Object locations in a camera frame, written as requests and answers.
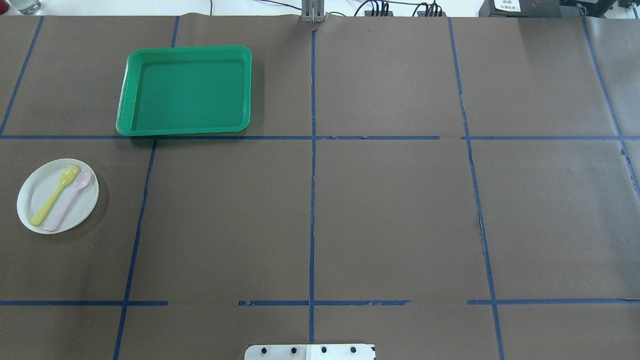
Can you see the pink plastic spoon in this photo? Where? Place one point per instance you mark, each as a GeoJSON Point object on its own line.
{"type": "Point", "coordinates": [77, 205]}

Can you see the yellow plastic spoon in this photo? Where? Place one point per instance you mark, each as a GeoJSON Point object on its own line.
{"type": "Point", "coordinates": [65, 179]}

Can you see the white round plate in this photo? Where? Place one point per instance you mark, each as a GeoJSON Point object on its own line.
{"type": "Point", "coordinates": [39, 186]}

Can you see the green plastic tray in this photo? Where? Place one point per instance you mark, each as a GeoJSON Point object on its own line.
{"type": "Point", "coordinates": [186, 90]}

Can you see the black device box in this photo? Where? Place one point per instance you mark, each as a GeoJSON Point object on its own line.
{"type": "Point", "coordinates": [527, 9]}

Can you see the glass jar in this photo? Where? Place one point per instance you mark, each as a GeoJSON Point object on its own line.
{"type": "Point", "coordinates": [27, 7]}

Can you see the grey aluminium post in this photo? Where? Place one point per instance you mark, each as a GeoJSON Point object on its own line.
{"type": "Point", "coordinates": [313, 11]}

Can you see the metal base plate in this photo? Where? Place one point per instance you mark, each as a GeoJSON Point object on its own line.
{"type": "Point", "coordinates": [336, 351]}

